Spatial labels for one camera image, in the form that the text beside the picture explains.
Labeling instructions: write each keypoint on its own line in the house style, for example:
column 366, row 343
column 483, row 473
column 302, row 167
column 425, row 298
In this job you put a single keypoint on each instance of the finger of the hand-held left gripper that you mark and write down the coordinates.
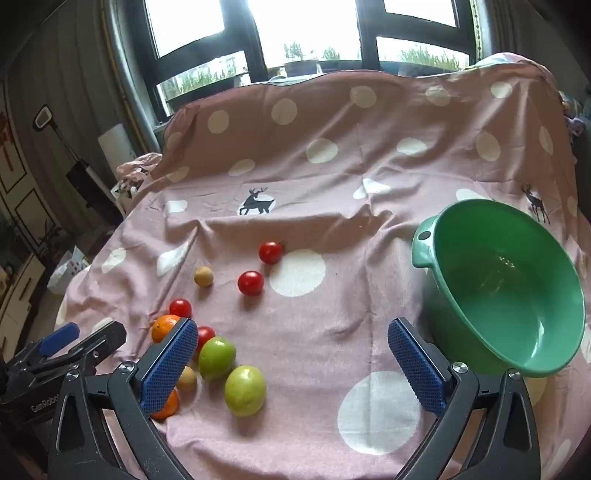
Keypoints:
column 104, row 339
column 60, row 335

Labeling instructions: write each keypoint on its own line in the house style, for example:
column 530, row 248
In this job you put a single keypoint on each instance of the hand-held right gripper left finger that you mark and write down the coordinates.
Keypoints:
column 171, row 364

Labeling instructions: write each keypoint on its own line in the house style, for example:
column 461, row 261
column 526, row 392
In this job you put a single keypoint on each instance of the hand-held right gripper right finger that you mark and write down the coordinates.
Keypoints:
column 415, row 369

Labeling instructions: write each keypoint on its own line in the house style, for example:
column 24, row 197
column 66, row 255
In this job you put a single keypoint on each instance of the tan longan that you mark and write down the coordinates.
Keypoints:
column 188, row 379
column 203, row 276

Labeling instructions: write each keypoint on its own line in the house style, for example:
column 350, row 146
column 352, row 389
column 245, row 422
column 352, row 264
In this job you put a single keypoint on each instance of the orange mandarin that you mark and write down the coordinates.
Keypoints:
column 168, row 406
column 162, row 326

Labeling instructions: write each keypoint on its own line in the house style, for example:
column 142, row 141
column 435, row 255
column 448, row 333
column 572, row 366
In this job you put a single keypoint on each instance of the red cherry tomato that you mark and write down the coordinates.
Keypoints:
column 206, row 334
column 180, row 308
column 250, row 282
column 270, row 252

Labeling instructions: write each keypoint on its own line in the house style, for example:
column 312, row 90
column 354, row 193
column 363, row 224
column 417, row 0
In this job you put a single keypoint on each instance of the green plastic basin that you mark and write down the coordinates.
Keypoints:
column 508, row 295

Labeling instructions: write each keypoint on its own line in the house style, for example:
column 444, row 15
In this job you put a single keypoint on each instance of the white cabinet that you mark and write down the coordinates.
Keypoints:
column 21, row 295

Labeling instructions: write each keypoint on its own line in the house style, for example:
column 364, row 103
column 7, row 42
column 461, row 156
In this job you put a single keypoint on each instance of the small white gift bag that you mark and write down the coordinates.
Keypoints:
column 68, row 272

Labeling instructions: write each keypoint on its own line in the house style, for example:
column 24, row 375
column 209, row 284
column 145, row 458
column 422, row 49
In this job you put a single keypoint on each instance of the printed white bag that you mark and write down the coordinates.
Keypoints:
column 123, row 191

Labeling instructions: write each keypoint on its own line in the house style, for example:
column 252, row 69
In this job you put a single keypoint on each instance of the upright vacuum cleaner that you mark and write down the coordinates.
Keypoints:
column 85, row 177

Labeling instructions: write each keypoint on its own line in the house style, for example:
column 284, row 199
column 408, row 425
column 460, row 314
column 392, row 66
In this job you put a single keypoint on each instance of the pink clothes pile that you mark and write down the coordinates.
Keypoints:
column 136, row 165

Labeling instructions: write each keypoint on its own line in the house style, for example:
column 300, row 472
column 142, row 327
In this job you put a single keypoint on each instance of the white board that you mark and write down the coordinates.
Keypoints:
column 116, row 144

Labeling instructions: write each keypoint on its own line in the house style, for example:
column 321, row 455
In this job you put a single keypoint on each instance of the pink dotted deer blanket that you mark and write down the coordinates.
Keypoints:
column 323, row 175

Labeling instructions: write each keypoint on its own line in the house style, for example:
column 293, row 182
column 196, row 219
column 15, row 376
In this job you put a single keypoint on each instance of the grey curtain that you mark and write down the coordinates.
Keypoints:
column 521, row 32
column 69, row 69

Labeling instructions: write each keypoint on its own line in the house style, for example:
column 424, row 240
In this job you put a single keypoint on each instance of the pile of pastel clothes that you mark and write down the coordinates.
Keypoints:
column 575, row 113

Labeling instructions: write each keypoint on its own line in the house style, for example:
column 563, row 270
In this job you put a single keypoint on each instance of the black framed window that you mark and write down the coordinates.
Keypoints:
column 240, row 46

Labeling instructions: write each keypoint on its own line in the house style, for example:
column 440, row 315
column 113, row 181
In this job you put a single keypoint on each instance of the potted plant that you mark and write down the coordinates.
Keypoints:
column 298, row 62

